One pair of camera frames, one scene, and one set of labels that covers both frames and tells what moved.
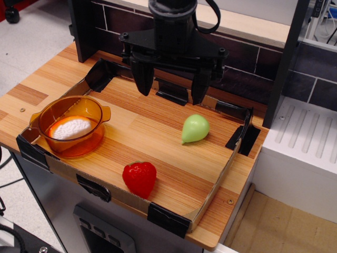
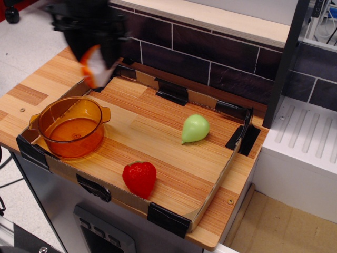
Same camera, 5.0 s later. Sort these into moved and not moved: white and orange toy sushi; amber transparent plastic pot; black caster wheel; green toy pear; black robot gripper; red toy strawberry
Moved: black robot gripper; white and orange toy sushi
Not moved: red toy strawberry; amber transparent plastic pot; black caster wheel; green toy pear
